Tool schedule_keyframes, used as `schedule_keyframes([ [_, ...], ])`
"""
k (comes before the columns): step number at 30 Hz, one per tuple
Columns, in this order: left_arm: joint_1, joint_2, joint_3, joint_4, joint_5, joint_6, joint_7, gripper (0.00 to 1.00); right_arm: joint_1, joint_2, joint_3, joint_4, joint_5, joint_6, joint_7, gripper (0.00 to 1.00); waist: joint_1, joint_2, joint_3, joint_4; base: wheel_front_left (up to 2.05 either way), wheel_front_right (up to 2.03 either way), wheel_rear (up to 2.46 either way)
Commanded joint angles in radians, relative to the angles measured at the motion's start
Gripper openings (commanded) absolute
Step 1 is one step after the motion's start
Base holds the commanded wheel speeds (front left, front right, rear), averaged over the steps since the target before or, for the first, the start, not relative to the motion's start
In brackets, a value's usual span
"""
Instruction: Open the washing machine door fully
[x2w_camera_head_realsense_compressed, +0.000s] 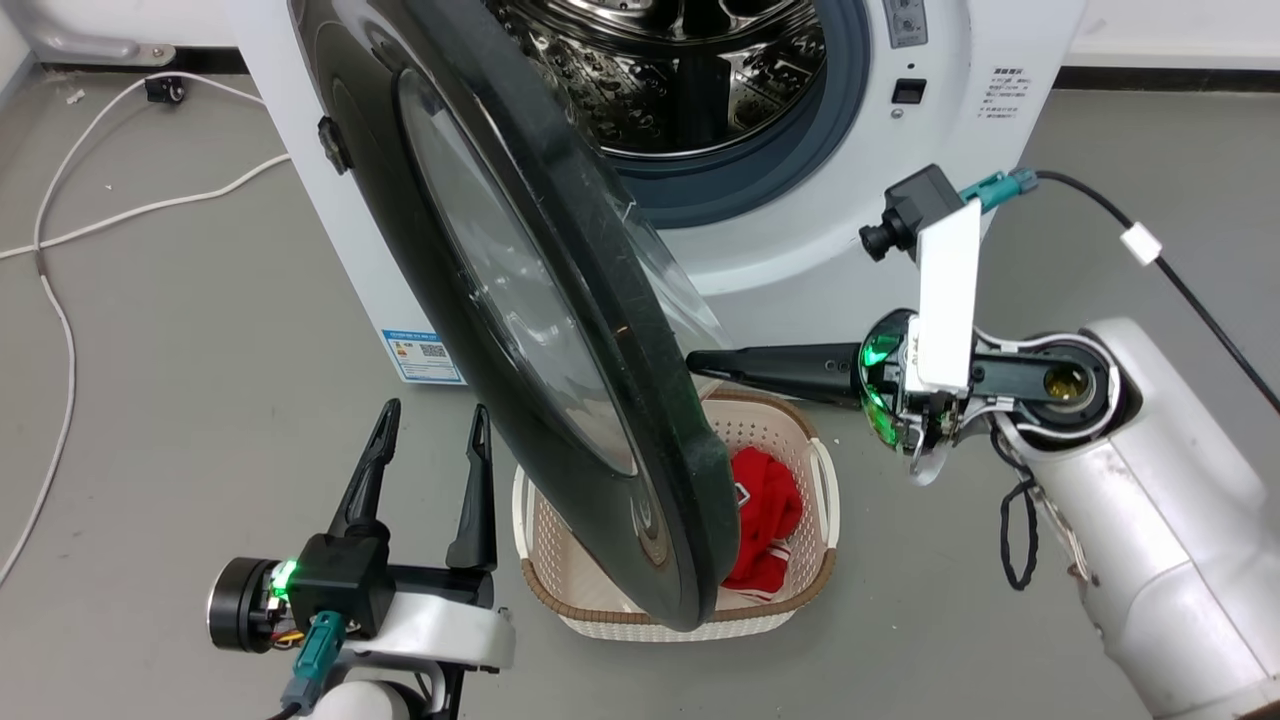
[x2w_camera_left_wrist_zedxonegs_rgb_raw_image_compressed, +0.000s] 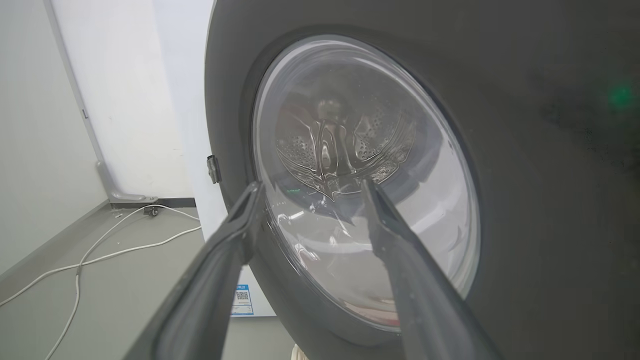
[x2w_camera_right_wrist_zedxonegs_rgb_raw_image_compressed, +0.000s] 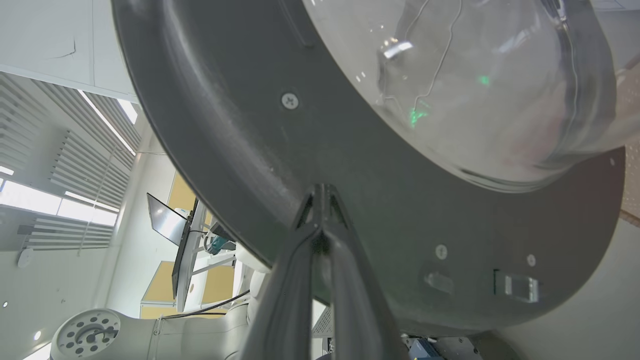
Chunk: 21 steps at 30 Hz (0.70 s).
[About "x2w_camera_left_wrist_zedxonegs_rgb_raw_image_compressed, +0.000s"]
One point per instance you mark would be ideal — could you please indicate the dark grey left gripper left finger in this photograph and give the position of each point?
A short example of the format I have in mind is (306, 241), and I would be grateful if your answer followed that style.
(200, 300)

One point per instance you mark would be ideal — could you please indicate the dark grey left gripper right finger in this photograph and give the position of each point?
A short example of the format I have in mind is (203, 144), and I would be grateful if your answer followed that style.
(430, 305)

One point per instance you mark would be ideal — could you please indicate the grey washing machine door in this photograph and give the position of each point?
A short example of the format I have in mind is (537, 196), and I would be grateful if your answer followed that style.
(525, 200)

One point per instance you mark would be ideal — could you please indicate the white washing machine body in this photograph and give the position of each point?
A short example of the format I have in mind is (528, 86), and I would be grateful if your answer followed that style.
(195, 100)

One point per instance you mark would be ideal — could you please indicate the blue QR code sticker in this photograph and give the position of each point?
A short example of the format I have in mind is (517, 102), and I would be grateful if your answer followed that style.
(242, 301)

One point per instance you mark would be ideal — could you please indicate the small black caster wheel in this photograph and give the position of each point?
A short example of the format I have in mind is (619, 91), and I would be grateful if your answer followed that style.
(152, 211)

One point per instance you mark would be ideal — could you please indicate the white partition panel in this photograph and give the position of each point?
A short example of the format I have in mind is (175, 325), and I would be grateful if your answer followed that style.
(130, 95)

